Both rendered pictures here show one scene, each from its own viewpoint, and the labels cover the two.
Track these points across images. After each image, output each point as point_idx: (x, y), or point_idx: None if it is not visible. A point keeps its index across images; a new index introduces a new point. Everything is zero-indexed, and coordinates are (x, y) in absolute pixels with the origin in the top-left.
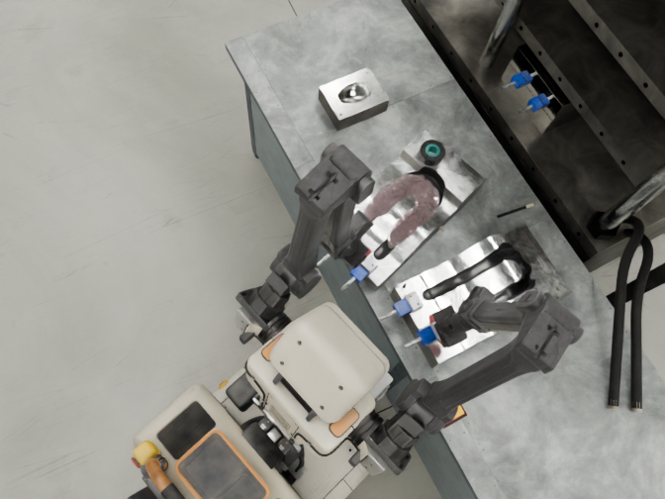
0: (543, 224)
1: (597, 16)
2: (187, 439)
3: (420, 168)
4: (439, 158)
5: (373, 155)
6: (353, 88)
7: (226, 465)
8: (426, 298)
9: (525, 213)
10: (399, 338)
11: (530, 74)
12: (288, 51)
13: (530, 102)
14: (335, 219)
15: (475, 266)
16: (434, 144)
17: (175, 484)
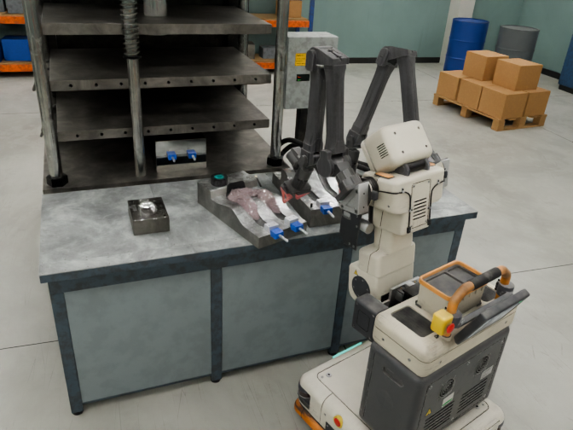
0: (269, 175)
1: (188, 77)
2: (421, 321)
3: (226, 190)
4: (226, 175)
5: (198, 219)
6: (141, 211)
7: (443, 280)
8: None
9: (260, 178)
10: (339, 228)
11: (175, 145)
12: (76, 243)
13: (190, 154)
14: (324, 105)
15: None
16: (214, 175)
17: (458, 328)
